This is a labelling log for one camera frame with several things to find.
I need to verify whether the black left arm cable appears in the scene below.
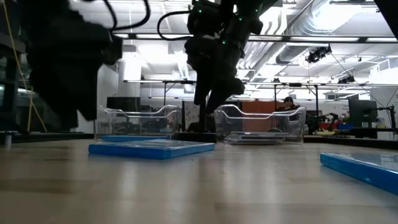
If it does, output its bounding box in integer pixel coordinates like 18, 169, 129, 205
101, 0, 152, 32

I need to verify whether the black desk lamp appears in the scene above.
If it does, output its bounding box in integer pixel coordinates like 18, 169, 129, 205
172, 101, 219, 144

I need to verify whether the black computer monitor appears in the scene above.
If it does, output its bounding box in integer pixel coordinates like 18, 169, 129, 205
348, 98, 379, 128

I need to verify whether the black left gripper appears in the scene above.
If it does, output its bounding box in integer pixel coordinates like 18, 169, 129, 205
23, 29, 124, 131

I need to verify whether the clear jewel case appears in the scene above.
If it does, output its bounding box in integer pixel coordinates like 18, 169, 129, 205
226, 138, 289, 145
231, 131, 290, 139

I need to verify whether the clear plastic bin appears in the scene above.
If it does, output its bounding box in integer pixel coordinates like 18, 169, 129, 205
94, 104, 182, 141
213, 104, 307, 145

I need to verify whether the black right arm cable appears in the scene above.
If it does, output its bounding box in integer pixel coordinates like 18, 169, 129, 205
156, 10, 194, 42

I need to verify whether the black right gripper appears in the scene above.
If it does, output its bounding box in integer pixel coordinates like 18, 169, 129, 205
185, 32, 247, 115

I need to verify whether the orange partition wall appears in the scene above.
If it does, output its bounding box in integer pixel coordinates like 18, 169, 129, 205
241, 100, 285, 134

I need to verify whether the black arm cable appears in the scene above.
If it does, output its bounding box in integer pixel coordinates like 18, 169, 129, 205
156, 10, 194, 42
101, 0, 152, 32

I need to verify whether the overhead light bar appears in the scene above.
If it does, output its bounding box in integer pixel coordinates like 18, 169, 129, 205
111, 32, 398, 44

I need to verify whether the black aluminium table frame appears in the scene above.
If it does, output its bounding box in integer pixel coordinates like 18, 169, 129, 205
0, 131, 398, 151

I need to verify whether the black wide monitor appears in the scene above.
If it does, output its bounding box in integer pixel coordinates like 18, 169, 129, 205
106, 96, 141, 112

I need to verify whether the silver ventilation duct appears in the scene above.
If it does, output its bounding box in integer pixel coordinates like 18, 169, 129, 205
275, 0, 379, 65

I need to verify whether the person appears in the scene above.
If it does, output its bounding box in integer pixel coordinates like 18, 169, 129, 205
275, 96, 301, 113

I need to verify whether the black ceiling camera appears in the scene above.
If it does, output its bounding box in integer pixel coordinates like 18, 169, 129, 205
305, 44, 333, 64

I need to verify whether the yellow hanging cable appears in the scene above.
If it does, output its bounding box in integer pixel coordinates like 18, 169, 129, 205
1, 0, 48, 134
27, 88, 34, 131

